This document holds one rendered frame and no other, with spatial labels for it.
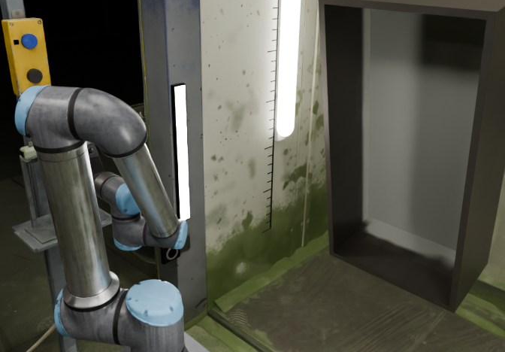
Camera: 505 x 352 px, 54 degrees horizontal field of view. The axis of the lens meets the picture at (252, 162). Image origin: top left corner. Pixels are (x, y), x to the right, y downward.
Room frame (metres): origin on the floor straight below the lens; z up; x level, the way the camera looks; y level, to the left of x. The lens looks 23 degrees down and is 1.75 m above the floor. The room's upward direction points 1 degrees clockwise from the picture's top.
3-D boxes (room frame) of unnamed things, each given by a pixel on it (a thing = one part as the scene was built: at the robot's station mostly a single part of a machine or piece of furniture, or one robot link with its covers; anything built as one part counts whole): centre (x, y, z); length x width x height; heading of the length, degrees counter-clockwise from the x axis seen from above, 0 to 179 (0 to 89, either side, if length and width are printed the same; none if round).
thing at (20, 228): (1.67, 0.73, 0.78); 0.31 x 0.23 x 0.01; 137
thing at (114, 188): (1.36, 0.40, 1.07); 0.12 x 0.09 x 0.10; 47
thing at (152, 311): (1.09, 0.27, 0.83); 0.17 x 0.15 x 0.18; 81
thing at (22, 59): (1.73, 0.80, 1.42); 0.12 x 0.06 x 0.26; 137
